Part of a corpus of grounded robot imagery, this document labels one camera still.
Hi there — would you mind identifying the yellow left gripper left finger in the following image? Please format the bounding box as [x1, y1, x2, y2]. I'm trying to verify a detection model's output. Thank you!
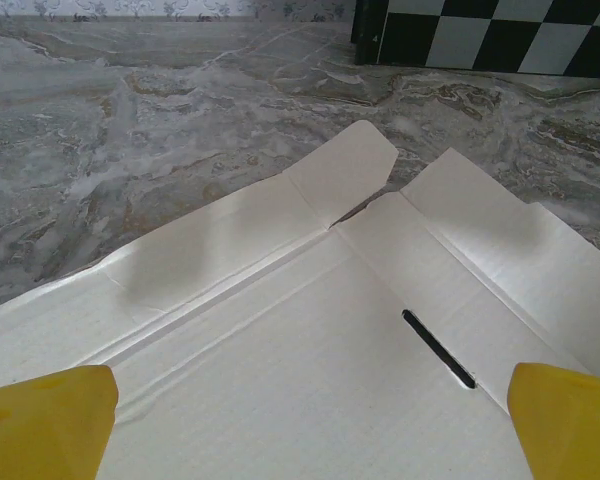
[0, 364, 120, 480]

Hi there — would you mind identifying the black and white checkerboard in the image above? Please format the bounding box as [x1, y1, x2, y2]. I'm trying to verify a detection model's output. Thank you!
[350, 0, 600, 79]

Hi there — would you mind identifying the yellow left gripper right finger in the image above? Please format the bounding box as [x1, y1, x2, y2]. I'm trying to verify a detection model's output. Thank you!
[508, 362, 600, 480]

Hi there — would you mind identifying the white and lilac paper box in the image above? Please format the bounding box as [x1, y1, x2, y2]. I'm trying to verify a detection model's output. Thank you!
[0, 119, 600, 480]

